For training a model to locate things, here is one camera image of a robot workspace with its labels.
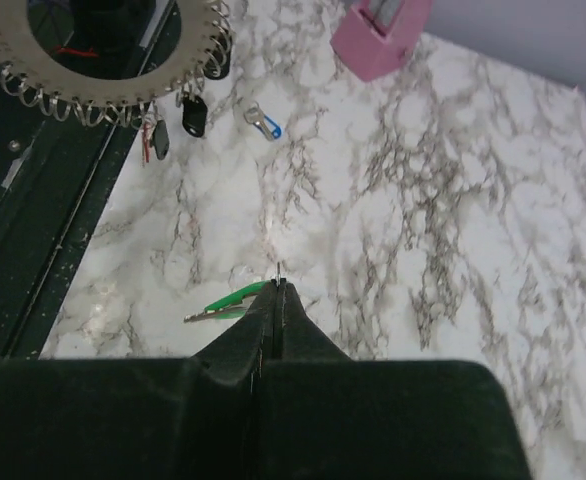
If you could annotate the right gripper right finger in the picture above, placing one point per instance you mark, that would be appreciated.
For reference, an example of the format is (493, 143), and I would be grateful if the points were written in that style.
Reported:
(326, 416)

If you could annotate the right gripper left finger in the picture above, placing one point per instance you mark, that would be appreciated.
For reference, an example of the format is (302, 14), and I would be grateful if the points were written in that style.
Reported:
(139, 418)

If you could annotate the green tagged key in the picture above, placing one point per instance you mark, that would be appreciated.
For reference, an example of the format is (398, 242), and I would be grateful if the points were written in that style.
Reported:
(236, 303)

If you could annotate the metal key ring disc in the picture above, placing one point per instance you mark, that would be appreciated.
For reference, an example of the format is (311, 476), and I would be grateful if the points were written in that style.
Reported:
(78, 60)

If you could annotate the red key tag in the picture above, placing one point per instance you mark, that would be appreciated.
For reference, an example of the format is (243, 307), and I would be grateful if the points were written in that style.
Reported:
(155, 139)

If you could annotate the black key fob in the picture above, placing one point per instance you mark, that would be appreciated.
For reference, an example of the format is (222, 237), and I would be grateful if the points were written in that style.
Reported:
(194, 115)

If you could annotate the pink metronome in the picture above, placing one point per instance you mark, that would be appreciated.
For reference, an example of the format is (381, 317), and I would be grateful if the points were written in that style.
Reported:
(377, 38)

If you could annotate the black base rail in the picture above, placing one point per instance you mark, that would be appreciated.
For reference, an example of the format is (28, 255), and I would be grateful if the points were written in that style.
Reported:
(55, 180)

